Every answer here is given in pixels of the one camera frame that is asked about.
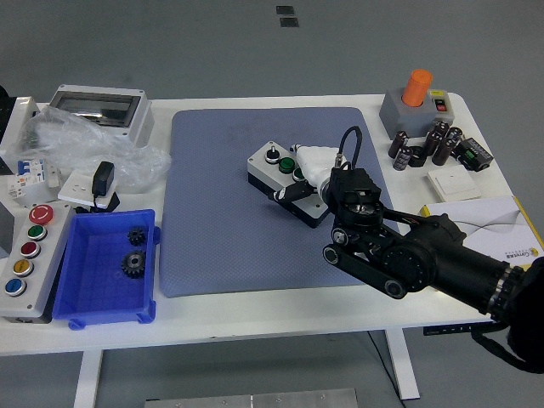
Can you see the white table leg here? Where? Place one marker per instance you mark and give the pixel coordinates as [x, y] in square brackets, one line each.
[401, 365]
[87, 378]

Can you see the white wall switch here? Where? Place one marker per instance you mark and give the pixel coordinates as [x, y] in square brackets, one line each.
[454, 183]

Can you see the dark floor plate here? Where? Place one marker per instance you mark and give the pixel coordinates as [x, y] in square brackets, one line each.
[285, 10]
[289, 22]

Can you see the orange cylinder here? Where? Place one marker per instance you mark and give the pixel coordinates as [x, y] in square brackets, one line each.
[416, 87]

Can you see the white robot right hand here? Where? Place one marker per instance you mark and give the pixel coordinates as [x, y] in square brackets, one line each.
[316, 163]

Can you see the black module with green terminal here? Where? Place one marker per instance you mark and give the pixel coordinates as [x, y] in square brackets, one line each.
[474, 154]

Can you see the black capacitor with print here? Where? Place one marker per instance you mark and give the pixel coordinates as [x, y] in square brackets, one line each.
[402, 159]

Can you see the small black gear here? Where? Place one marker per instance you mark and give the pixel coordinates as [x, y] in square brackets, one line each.
[137, 237]

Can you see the black table control panel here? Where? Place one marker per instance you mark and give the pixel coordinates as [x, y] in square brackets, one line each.
[446, 330]

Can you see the grey switch box base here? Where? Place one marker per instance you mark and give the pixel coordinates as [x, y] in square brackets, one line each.
[404, 119]

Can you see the grey four-button control box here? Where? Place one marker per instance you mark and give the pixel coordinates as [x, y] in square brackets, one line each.
[263, 170]

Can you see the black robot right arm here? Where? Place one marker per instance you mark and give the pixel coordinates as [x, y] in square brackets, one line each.
[446, 255]

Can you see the blue plastic bin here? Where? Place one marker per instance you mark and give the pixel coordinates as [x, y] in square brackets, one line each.
[93, 289]

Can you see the white circuit breaker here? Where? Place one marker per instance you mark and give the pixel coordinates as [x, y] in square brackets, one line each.
[30, 170]

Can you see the grey-blue mat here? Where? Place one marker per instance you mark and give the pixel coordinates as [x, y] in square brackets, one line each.
[212, 212]

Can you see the large black gear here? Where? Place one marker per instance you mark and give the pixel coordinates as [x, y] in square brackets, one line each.
[133, 264]

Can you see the white equipment box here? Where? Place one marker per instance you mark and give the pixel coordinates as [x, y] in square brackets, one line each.
[23, 111]

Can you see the dark brown capacitor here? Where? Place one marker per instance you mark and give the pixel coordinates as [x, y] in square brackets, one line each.
[442, 152]
[431, 143]
[398, 144]
[454, 135]
[441, 128]

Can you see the clear plastic bag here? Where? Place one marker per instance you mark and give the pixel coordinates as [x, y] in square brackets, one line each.
[85, 140]

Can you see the grey five-button control box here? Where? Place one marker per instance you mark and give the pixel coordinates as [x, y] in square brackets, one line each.
[47, 263]

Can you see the white wall socket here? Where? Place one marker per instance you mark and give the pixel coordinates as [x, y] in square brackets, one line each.
[74, 187]

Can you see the yellow and white cardboard box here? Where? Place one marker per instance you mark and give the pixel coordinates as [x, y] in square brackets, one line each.
[501, 217]

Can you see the grey metal box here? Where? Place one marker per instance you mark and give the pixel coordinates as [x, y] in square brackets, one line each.
[5, 229]

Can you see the grey enclosure with clear lid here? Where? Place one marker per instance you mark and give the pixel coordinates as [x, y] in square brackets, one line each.
[140, 119]

